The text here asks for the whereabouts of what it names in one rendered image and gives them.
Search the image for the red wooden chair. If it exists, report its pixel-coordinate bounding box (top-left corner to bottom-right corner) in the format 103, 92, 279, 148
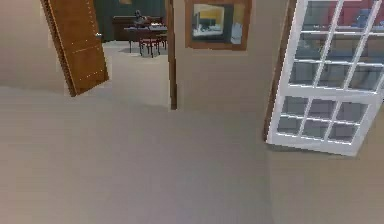
138, 36, 162, 59
156, 33, 168, 51

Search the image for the dark wooden dining table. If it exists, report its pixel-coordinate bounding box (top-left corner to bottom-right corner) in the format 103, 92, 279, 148
123, 25, 168, 54

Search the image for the dark bust statue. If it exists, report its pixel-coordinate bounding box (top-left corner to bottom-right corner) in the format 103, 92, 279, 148
133, 9, 148, 26

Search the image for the dark wooden sideboard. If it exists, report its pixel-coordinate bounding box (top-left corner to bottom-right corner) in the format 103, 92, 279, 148
111, 15, 167, 42

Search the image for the brown wooden room door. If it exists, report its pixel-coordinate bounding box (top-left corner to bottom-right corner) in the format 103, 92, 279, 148
40, 0, 110, 98

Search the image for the white paned glass door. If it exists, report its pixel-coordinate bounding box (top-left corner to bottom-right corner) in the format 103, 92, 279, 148
265, 0, 384, 158

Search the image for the wooden framed wall picture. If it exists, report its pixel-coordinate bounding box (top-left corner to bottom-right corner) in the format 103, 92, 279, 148
184, 0, 253, 52

